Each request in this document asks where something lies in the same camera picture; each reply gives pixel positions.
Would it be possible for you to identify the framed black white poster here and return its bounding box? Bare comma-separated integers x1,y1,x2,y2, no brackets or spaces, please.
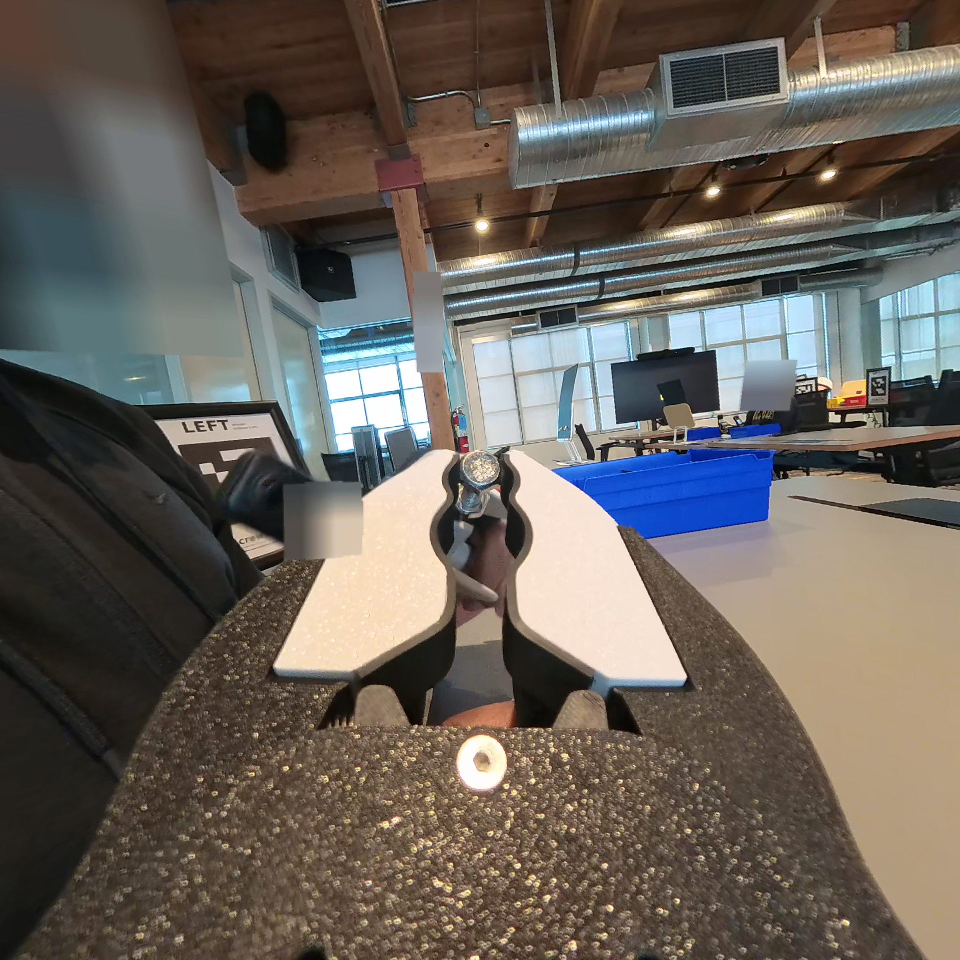
143,401,309,571

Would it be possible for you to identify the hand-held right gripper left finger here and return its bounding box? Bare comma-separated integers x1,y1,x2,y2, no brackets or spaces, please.
273,444,469,688

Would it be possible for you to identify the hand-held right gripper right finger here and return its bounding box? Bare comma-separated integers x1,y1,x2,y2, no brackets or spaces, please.
495,444,688,694

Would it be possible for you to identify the silver spiral air duct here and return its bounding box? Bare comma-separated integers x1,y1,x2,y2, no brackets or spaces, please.
507,42,960,192

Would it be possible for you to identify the long wooden desk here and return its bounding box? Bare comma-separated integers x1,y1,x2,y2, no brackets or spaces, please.
600,425,960,484

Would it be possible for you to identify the person's black jacket torso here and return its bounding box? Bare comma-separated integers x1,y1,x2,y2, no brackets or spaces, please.
0,360,264,946

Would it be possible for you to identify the black round wall speaker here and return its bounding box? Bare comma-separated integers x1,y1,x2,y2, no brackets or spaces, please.
243,90,291,174

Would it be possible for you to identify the wooden support post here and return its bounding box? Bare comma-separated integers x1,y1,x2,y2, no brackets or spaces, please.
375,150,459,451

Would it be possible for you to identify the metal bolt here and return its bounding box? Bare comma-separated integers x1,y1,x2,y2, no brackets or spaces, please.
455,447,508,519

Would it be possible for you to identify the clear tilted panel stand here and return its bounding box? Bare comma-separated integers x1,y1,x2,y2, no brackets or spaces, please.
555,365,580,441

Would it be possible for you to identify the long silver ceiling duct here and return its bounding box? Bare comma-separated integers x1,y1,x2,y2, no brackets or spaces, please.
438,203,960,321

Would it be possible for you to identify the black desk inset panel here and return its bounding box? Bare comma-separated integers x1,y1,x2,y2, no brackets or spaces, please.
791,495,960,529

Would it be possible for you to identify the person's left hand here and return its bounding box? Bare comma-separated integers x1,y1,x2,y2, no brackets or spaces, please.
450,522,519,609

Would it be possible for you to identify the large black monitor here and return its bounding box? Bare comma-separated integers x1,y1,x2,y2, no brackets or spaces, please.
611,348,721,426

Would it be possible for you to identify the large blue plastic bin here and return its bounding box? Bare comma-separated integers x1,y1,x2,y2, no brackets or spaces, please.
552,449,775,540

